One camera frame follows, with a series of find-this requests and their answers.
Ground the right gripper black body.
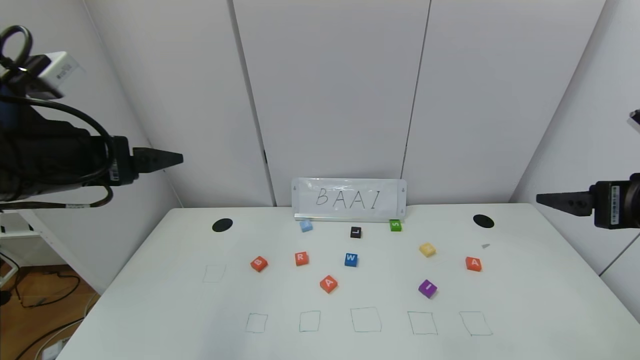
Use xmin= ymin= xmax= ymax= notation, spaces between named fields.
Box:
xmin=594 ymin=173 xmax=640 ymax=230

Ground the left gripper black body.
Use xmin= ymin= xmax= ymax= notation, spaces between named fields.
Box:
xmin=31 ymin=125 xmax=139 ymax=193

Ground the white BAAI sign board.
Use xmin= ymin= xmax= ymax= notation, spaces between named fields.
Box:
xmin=291 ymin=178 xmax=407 ymax=223

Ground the white metal shelf rack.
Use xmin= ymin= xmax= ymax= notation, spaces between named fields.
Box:
xmin=0 ymin=209 xmax=71 ymax=268

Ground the white power strip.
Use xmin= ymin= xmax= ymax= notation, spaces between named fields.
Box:
xmin=41 ymin=339 xmax=69 ymax=360

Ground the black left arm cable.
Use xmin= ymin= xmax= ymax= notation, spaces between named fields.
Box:
xmin=0 ymin=25 xmax=117 ymax=210

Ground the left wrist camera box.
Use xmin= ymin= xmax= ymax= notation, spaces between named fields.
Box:
xmin=27 ymin=51 xmax=82 ymax=100

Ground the black floor cable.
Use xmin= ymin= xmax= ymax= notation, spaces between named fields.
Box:
xmin=0 ymin=252 xmax=82 ymax=310

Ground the thin floor cable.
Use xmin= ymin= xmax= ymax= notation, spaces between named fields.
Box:
xmin=15 ymin=317 xmax=87 ymax=360

